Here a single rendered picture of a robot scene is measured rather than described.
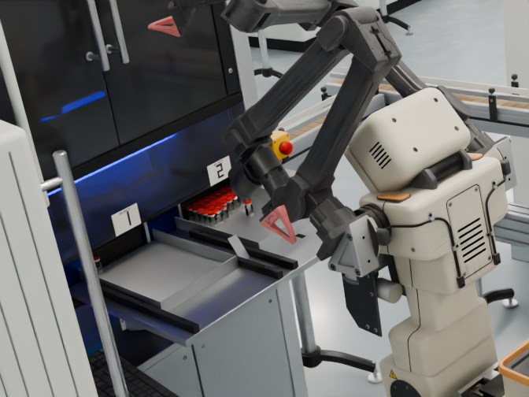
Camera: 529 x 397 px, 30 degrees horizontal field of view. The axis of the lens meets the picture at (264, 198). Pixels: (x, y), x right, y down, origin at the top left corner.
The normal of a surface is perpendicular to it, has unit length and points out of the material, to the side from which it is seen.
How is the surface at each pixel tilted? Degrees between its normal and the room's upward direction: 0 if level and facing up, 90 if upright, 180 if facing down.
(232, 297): 0
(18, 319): 90
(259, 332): 90
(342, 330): 0
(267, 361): 90
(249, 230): 0
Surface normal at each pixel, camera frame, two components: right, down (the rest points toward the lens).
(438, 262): -0.75, 0.37
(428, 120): 0.36, -0.44
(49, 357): 0.62, 0.22
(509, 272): -0.15, -0.90
